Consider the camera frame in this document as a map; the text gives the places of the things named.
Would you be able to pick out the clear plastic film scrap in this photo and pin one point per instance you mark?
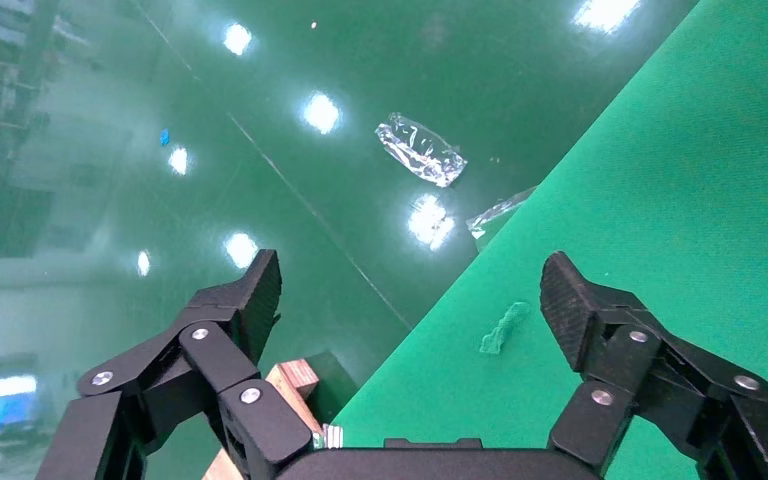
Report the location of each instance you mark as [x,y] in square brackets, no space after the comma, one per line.
[496,215]

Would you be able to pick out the wooden board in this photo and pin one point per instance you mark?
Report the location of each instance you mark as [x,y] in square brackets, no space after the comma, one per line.
[291,384]

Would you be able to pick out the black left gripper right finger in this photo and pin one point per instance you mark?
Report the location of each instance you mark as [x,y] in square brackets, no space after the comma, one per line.
[622,344]

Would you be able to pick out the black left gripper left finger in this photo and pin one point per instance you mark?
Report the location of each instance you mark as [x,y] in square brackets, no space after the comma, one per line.
[225,358]

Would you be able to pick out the small blue floor scrap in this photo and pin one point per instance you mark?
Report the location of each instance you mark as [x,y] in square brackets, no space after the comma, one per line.
[164,137]

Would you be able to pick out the green table cloth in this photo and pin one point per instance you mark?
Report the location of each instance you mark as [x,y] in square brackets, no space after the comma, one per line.
[656,199]

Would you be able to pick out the small green cloth scrap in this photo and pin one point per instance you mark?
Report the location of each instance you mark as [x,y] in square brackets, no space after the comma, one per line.
[503,328]

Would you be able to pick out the clear crumpled plastic wrapper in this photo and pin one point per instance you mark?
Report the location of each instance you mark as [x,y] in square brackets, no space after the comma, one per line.
[420,149]

